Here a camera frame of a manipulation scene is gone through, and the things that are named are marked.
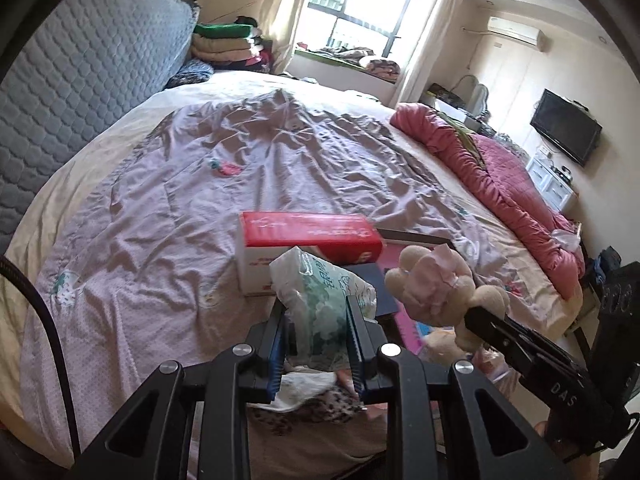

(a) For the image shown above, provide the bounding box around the green folded blanket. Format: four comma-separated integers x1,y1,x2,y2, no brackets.
194,22,256,41

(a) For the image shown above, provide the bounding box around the green printed tissue pack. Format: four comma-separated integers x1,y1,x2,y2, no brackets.
269,246,377,373

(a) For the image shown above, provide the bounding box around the beige bed sheet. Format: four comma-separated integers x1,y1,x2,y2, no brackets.
0,70,586,411

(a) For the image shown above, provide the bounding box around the grey chair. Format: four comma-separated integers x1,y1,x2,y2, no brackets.
457,75,491,116

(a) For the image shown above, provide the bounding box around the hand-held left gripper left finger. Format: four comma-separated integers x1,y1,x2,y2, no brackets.
70,297,291,480

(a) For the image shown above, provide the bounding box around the dark blue box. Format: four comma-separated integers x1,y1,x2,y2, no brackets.
350,262,401,318

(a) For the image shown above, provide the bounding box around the cream curtain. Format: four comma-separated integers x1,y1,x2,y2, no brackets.
260,0,321,76
395,0,466,108

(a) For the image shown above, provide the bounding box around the window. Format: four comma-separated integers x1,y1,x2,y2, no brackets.
305,0,431,58

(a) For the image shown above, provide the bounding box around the leopard print cloth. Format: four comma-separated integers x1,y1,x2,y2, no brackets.
250,390,366,436

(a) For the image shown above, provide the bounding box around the white crumpled cloth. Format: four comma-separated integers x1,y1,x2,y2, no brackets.
550,227,583,251

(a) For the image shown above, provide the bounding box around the white floral cloth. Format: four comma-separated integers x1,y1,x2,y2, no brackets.
270,370,341,413

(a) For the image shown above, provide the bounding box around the black cable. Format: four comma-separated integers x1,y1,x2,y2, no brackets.
0,255,83,461

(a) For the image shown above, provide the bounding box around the heap of mixed clothes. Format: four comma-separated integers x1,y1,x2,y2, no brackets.
295,42,401,81

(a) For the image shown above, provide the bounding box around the pink quilt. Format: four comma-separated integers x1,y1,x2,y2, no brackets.
390,102,586,301

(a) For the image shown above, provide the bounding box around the beige folded blanket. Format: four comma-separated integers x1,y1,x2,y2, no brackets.
192,35,266,63

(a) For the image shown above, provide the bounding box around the clear plastic bag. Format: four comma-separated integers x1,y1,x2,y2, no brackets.
470,350,521,401

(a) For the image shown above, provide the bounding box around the grey quilted headboard cover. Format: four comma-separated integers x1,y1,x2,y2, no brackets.
0,0,196,256

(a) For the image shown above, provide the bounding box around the cream plush rabbit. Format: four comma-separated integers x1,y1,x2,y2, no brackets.
385,244,511,353

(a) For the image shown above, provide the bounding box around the black framed pink tray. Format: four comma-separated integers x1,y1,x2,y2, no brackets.
375,227,501,361

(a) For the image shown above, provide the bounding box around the red and white carton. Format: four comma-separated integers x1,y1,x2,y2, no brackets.
237,211,386,297

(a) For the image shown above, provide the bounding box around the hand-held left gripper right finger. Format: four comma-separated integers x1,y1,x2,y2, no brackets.
345,295,563,480

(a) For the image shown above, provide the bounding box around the black television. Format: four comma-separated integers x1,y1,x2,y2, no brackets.
530,89,603,168

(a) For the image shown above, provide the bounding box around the white cabinet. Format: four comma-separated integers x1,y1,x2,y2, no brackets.
525,152,581,213

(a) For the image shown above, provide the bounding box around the blue knitted blanket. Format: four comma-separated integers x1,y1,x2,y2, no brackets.
167,57,216,88

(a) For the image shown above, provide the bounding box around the lilac printed bedspread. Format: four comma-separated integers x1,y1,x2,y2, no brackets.
20,87,561,461

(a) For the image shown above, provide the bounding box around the white air conditioner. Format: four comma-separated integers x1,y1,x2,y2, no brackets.
487,16,546,52

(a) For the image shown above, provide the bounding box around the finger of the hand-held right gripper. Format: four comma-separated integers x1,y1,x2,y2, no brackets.
504,315,572,367
464,306,538,368

